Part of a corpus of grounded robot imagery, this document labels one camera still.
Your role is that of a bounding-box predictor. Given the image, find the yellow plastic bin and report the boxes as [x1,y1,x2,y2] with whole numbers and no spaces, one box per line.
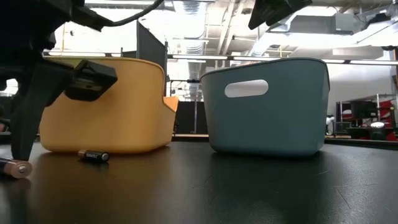
[39,56,180,155]

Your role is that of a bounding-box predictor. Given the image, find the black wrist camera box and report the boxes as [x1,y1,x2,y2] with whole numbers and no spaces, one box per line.
[71,4,115,32]

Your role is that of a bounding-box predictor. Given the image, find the red cabinet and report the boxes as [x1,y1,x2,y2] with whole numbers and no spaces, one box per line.
[379,100,398,141]

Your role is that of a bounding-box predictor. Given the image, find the blue plastic bin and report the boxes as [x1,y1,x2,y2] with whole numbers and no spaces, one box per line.
[200,57,331,157]

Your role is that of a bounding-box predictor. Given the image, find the long ceiling light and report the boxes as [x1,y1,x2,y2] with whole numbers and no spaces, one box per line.
[167,54,229,60]

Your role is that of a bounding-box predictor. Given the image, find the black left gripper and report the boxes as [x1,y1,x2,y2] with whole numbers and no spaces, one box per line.
[0,0,119,162]

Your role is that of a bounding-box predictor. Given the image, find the black low cabinet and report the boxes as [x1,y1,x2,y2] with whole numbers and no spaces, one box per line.
[174,101,208,135]

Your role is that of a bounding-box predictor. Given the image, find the large copper-top battery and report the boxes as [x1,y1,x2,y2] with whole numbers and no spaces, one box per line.
[0,157,33,179]

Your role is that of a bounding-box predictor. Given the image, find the black monitor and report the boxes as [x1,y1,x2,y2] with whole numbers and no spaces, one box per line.
[350,100,379,119]

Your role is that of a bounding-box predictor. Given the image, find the dark cylinder with white lid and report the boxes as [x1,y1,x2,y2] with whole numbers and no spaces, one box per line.
[369,121,386,141]

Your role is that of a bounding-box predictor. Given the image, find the small black Duracell battery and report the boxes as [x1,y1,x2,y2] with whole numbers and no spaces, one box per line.
[77,149,111,163]

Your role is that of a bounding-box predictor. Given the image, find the dark partition panel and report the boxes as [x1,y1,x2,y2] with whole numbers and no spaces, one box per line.
[121,20,169,96]

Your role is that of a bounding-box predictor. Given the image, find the black cable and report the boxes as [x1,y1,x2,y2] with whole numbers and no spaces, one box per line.
[110,0,165,27]

